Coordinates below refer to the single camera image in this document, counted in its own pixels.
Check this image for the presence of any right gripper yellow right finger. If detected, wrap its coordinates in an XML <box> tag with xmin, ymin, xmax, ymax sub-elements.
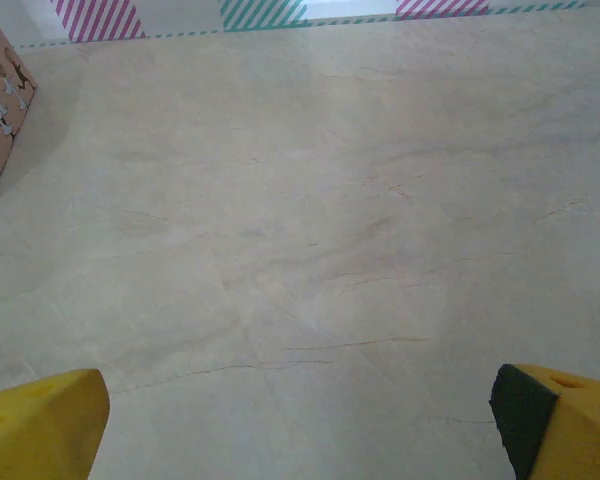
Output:
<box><xmin>488</xmin><ymin>363</ymin><xmax>600</xmax><ymax>480</ymax></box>

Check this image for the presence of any pink tin box with figures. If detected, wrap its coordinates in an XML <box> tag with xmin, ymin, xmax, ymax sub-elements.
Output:
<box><xmin>0</xmin><ymin>9</ymin><xmax>39</xmax><ymax>215</ymax></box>

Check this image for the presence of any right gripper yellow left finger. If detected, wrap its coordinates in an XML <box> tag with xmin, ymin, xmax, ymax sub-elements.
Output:
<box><xmin>0</xmin><ymin>368</ymin><xmax>111</xmax><ymax>480</ymax></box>

